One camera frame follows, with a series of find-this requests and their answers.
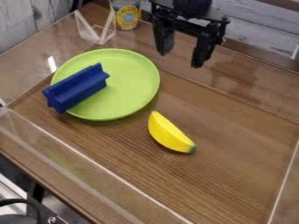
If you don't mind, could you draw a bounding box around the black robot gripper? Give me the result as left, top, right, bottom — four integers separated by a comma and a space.
149, 0, 229, 68

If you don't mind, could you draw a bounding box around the yellow toy banana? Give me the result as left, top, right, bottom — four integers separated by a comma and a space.
148, 111, 196, 154

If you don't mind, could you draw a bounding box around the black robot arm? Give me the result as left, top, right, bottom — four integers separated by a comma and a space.
149, 0, 229, 68

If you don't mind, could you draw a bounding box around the green plastic plate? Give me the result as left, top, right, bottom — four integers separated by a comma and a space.
50, 48, 160, 121

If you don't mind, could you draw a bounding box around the blue plastic block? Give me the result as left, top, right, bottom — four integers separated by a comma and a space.
41, 63, 109, 113

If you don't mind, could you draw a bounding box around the clear acrylic corner bracket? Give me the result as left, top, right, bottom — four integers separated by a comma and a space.
73, 10, 116, 46

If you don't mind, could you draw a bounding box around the clear acrylic front wall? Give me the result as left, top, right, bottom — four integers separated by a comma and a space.
0, 108, 192, 224

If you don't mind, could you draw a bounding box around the black metal mount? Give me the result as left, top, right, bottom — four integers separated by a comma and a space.
25, 203, 69, 224

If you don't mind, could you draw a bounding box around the black cable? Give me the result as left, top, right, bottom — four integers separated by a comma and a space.
0, 199, 41, 224

